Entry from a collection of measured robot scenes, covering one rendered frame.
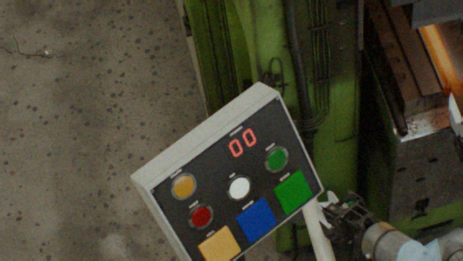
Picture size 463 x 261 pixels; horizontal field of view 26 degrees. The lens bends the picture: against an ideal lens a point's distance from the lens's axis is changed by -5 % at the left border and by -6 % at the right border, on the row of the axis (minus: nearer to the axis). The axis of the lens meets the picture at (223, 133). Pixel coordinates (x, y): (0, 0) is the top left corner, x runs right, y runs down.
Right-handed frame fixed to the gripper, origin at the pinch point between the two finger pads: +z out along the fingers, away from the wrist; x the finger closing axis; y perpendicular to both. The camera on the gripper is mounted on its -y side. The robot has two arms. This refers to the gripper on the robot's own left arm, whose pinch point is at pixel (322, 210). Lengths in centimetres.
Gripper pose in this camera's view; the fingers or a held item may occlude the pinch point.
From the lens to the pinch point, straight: 216.6
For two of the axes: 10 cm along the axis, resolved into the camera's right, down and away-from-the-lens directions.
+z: -4.9, -3.1, 8.2
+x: -7.9, 5.6, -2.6
